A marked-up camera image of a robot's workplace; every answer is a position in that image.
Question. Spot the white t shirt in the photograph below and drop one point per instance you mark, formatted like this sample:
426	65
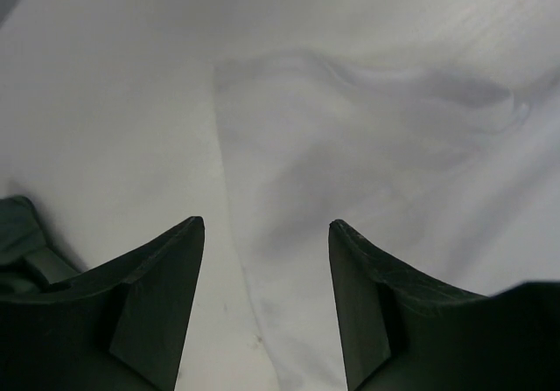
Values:
431	126

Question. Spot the grey t shirt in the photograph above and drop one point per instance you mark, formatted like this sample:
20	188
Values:
30	263

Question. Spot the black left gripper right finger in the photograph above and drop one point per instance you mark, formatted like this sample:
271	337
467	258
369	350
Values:
401	329

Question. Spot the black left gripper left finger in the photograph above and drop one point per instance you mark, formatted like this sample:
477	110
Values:
119	326

